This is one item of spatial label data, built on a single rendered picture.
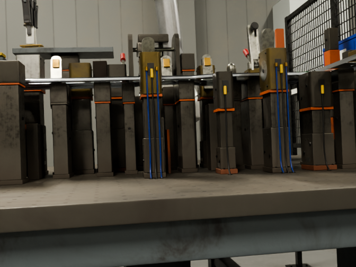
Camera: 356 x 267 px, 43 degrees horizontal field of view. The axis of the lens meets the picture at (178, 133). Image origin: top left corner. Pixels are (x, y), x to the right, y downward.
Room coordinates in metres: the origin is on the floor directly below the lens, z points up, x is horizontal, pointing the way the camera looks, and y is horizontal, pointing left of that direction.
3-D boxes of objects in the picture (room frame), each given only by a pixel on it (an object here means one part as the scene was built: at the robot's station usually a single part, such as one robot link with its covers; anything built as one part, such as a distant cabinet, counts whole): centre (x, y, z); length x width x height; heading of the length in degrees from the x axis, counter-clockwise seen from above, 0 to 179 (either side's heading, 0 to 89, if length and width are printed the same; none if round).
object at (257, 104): (1.49, -0.24, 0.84); 0.12 x 0.05 x 0.29; 7
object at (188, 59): (1.68, -0.04, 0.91); 0.07 x 0.05 x 0.42; 7
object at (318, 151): (1.30, -0.41, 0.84); 0.12 x 0.07 x 0.28; 7
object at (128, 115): (1.45, 0.16, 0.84); 0.07 x 0.04 x 0.29; 7
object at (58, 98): (1.41, 0.36, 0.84); 0.12 x 0.05 x 0.29; 7
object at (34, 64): (1.58, 0.50, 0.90); 0.13 x 0.08 x 0.41; 7
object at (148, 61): (1.26, 0.07, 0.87); 0.12 x 0.07 x 0.35; 7
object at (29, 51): (1.74, 0.42, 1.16); 0.37 x 0.14 x 0.02; 97
